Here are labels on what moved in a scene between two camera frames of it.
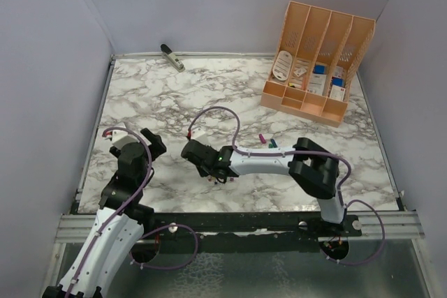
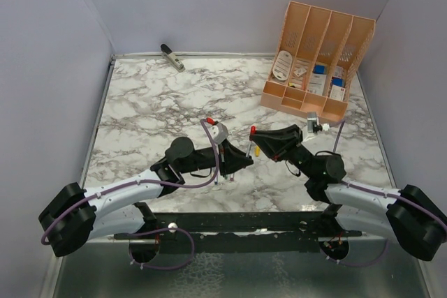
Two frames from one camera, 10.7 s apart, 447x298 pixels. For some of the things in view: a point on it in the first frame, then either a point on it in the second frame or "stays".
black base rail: [242, 231] stays
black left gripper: [156, 147] → [232, 158]
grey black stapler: [172, 58] stays
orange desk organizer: [318, 53] stays
